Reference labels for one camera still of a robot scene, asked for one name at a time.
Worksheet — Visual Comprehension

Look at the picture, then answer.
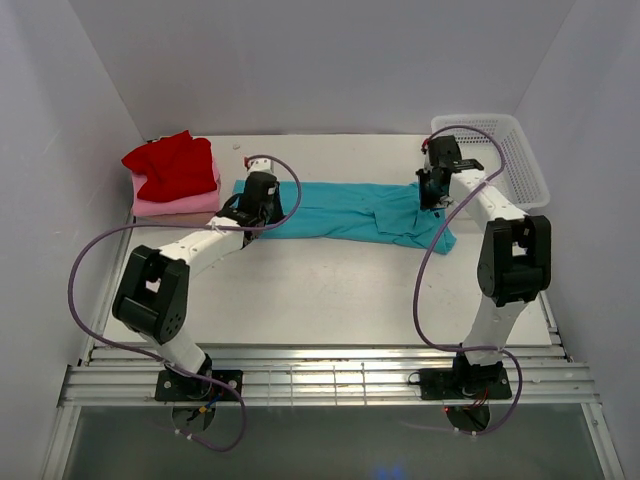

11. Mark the teal t shirt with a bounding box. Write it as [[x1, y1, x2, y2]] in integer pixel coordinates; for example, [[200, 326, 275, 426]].
[[263, 182, 456, 255]]

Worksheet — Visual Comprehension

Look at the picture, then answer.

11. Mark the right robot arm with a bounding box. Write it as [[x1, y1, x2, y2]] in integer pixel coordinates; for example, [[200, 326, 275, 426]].
[[416, 135, 551, 401]]

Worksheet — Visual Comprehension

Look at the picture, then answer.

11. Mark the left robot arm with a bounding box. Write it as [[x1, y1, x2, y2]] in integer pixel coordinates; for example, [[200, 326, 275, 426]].
[[112, 170, 284, 400]]

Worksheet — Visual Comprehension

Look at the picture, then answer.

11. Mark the pink folded t shirt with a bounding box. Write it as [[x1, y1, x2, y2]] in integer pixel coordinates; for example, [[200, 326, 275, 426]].
[[130, 174, 220, 217]]

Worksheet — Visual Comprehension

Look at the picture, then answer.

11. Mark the white plastic basket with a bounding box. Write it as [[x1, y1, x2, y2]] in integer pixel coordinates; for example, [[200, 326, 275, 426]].
[[431, 113, 550, 211]]

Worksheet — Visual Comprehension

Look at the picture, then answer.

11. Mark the beige folded t shirt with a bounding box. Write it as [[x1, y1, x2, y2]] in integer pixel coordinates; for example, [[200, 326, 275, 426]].
[[134, 212, 215, 226]]

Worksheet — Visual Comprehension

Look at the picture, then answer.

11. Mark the red folded t shirt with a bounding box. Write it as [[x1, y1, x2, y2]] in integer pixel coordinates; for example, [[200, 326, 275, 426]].
[[122, 131, 218, 203]]

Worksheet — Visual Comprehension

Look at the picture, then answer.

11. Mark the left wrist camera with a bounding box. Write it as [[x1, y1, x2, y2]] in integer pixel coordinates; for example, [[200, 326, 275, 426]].
[[244, 156, 274, 175]]

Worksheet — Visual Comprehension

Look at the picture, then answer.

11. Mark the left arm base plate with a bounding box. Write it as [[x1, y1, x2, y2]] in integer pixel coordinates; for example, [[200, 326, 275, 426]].
[[154, 369, 244, 403]]

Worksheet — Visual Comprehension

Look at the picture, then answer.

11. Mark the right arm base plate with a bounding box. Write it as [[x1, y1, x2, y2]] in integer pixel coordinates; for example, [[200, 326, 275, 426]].
[[407, 367, 512, 400]]

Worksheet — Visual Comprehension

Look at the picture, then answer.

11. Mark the aluminium frame rail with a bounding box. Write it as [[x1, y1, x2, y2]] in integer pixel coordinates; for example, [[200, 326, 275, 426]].
[[39, 214, 626, 480]]

